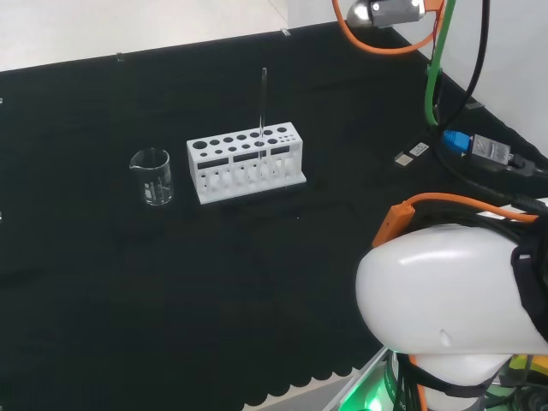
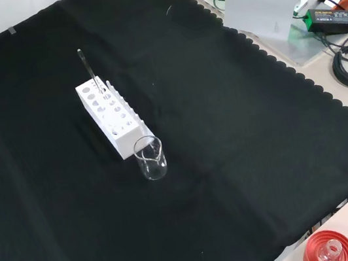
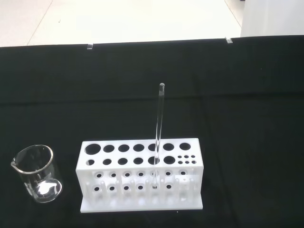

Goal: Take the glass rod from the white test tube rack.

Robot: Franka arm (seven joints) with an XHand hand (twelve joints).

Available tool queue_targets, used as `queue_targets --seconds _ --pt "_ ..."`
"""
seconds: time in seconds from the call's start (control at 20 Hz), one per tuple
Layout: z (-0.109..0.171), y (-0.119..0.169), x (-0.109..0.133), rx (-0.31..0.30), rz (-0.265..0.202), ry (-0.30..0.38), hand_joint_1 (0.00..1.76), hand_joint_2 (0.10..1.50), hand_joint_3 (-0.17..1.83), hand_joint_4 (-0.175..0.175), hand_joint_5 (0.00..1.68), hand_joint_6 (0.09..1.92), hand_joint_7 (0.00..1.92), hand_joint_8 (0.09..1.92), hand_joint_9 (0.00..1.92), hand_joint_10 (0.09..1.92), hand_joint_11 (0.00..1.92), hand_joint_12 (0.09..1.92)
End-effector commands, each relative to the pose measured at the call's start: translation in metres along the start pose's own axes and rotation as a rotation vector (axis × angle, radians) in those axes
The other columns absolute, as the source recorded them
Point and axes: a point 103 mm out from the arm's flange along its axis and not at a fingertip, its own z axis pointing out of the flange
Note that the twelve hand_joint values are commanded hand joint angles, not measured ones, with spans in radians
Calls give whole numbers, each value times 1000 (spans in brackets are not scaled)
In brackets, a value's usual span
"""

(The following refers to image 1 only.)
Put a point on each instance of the clear glass rod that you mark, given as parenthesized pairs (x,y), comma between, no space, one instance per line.
(263,98)

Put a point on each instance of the white test tube rack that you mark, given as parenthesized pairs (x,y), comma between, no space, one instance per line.
(194,157)

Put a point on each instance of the black bench cloth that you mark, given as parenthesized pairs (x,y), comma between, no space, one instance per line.
(257,299)

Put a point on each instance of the clear glass beaker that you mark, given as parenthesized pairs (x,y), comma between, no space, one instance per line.
(156,189)

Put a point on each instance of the clear plastic cloth clip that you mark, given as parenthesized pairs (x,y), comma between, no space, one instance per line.
(285,31)
(120,56)

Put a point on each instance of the grey metal adapter box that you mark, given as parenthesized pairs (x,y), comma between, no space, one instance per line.
(490,152)

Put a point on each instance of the silver metal housing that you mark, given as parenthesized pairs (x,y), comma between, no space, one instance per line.
(385,13)

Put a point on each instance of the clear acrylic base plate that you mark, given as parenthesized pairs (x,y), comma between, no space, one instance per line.
(359,381)

